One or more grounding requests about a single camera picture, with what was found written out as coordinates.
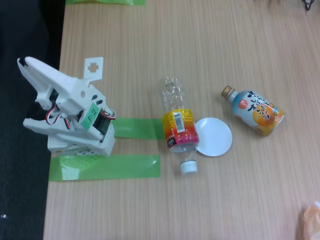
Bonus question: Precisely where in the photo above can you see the orange plastic bag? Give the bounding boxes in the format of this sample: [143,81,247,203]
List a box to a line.
[298,201,320,240]

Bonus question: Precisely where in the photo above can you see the short green tape strip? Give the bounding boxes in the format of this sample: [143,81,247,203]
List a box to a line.
[113,117,165,140]

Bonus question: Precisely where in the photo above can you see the clear plastic bottle orange label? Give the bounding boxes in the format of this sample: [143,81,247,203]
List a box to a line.
[159,75,201,175]

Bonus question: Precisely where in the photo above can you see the green plastic bag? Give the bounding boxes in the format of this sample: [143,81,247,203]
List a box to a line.
[65,0,146,7]

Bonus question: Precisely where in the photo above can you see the white round plate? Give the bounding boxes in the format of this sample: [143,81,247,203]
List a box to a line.
[194,117,233,158]

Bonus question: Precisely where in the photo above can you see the black cable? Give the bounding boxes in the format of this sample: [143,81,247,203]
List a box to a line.
[301,0,316,12]

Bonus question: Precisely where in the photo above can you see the long green tape strip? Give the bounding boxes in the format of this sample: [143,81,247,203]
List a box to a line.
[48,154,161,182]

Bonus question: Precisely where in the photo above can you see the orange juice bottle can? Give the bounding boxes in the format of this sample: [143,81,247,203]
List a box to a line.
[220,85,286,137]

